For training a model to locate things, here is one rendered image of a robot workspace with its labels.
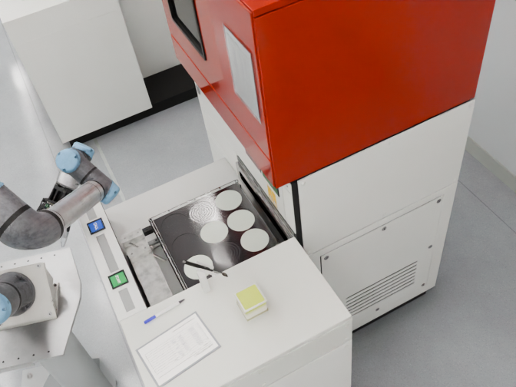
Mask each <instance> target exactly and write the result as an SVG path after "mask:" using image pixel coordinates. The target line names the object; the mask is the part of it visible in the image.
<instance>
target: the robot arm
mask: <svg viewBox="0 0 516 387"><path fill-rule="evenodd" d="M93 155H94V149H92V148H91V147H89V146H87V145H85V144H82V143H79V142H74V144H73V146H72V147H71V148H67V149H64V150H61V151H60V152H59V153H58V154H57V156H56V159H55V162H56V165H57V167H58V168H59V169H60V170H61V171H60V173H59V175H58V177H57V180H56V183H55V185H54V187H53V189H52V192H51V194H50V196H49V198H43V199H42V201H41V203H40V205H39V207H38V209H37V210H34V209H33V208H31V207H30V206H29V205H28V204H27V203H26V202H24V201H23V200H22V199H21V198H20V197H18V196H17V195H16V194H15V193H13V192H12V191H11V190H10V189H8V188H7V187H6V186H5V185H4V183H3V182H1V181H0V241H1V242H2V243H3V244H5V245H6V246H9V247H11V248H14V249H17V250H36V249H41V248H44V247H47V246H50V245H52V244H53V243H55V242H56V241H57V240H59V239H60V238H61V247H63V246H64V245H65V243H66V241H67V238H68V234H69V231H70V228H71V225H72V224H73V223H74V222H75V221H76V220H78V219H79V218H80V217H82V216H83V215H84V214H85V213H87V212H88V211H89V210H90V209H91V208H92V207H94V206H95V205H96V204H97V203H99V202H102V203H103V204H109V203H110V202H111V201H112V200H113V199H114V198H115V197H116V196H117V194H118V193H119V191H120V187H119V186H118V185H117V184H116V183H115V182H114V181H113V180H111V179H110V178H109V177H107V176H106V175H105V174H104V173H103V172H101V171H100V170H99V169H98V168H97V167H96V166H94V165H93V164H92V162H91V160H92V157H93ZM79 185H81V186H80V187H78V186H79ZM42 202H44V203H42ZM34 301H35V287H34V284H33V282H32V281H31V280H30V279H29V278H28V277H27V276H26V275H24V274H22V273H19V272H7V273H3V274H2V275H0V324H2V323H3V322H5V321H6V320H7V319H8V318H9V317H14V316H20V315H21V314H23V313H25V312H26V311H27V310H29V309H30V308H31V306H32V305H33V303H34Z"/></svg>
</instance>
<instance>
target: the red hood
mask: <svg viewBox="0 0 516 387"><path fill-rule="evenodd" d="M495 1H496V0H162V3H163V7H164V12H165V15H166V18H167V23H168V27H169V30H170V33H171V34H170V35H171V38H172V42H173V45H174V50H175V53H176V56H177V59H178V60H179V62H180V63H181V64H182V65H183V67H184V68H185V69H186V71H187V72H188V74H189V75H190V76H191V77H192V79H193V80H194V81H195V83H196V84H197V86H198V87H199V88H200V90H201V91H202V92H203V93H204V95H205V96H206V97H207V99H208V100H209V102H210V103H211V104H212V105H213V107H214V108H215V109H216V111H217V112H218V113H219V115H220V116H221V117H222V118H223V120H224V121H225V122H226V124H227V125H228V127H229V128H230V129H231V131H232V132H233V133H234V134H235V136H236V137H237V139H238V140H239V141H240V143H241V144H242V145H243V146H244V148H245V149H246V151H247V152H248V153H249V155H250V156H251V157H252V158H253V160H254V161H255V162H256V164H257V165H258V167H259V168H260V169H261V171H262V172H263V173H264V174H265V176H266V177H267V179H268V180H269V181H270V183H271V184H272V185H273V186H274V187H275V188H276V189H277V188H279V187H282V186H284V185H286V184H288V183H290V182H293V181H294V180H297V179H299V178H301V177H304V176H306V175H307V174H310V173H312V172H314V171H316V170H318V169H320V168H323V167H325V166H327V165H329V164H332V163H334V162H336V161H338V160H340V159H343V158H344V157H347V156H349V155H350V154H354V153H355V152H357V151H360V150H362V149H364V148H366V147H368V146H370V145H373V144H375V143H377V142H379V141H382V140H384V139H386V138H387V137H390V136H392V135H394V134H397V133H398V132H400V131H403V130H405V129H407V128H409V127H411V126H414V125H416V124H418V123H420V122H422V121H425V120H427V119H429V118H430V117H434V116H435V115H437V114H440V113H442V112H444V111H447V110H448V109H450V108H453V107H455V106H457V105H459V104H461V103H464V102H466V101H468V100H470V99H472V98H474V97H475V93H476V90H477V86H478V79H479V75H480V72H481V65H482V62H483V57H484V53H485V47H486V44H487V40H488V33H489V29H490V26H491V19H492V15H493V11H494V7H495Z"/></svg>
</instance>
